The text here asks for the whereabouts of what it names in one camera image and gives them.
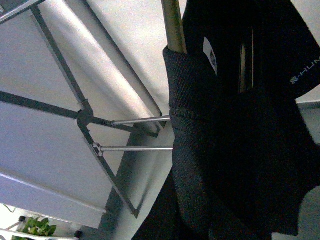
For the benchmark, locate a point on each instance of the black printed t-shirt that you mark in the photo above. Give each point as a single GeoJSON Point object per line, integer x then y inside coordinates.
{"type": "Point", "coordinates": [243, 159]}

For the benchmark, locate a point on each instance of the clothes hanger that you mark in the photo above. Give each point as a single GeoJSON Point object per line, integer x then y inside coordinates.
{"type": "Point", "coordinates": [174, 26]}

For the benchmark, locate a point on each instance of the white backdrop roll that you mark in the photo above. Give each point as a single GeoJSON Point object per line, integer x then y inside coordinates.
{"type": "Point", "coordinates": [78, 31]}

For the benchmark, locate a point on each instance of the green potted plant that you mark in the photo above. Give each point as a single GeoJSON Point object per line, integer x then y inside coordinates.
{"type": "Point", "coordinates": [36, 227]}

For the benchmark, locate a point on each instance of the upper steel rack rail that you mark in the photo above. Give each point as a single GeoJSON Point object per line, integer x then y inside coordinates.
{"type": "Point", "coordinates": [141, 120]}

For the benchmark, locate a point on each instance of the steel rack rail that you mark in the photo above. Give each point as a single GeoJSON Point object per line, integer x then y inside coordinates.
{"type": "Point", "coordinates": [135, 148]}
{"type": "Point", "coordinates": [141, 120]}

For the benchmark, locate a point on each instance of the lower steel rack rail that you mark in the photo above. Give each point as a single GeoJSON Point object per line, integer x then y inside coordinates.
{"type": "Point", "coordinates": [135, 148]}

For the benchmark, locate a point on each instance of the grey metal rack frame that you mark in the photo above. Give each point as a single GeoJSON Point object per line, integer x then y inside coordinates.
{"type": "Point", "coordinates": [83, 117]}

